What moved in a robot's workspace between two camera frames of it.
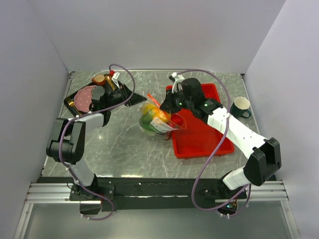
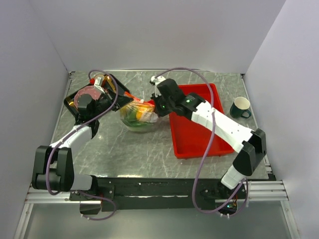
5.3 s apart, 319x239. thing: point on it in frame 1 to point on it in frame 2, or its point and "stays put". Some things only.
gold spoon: x=108 y=77 stays put
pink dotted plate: x=82 y=98 stays put
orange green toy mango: x=145 y=119 to x=134 y=120
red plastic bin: x=200 y=140 stays put
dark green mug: x=240 y=105 stays put
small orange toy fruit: x=157 y=112 to x=141 y=108
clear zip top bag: x=155 y=121 to x=139 y=115
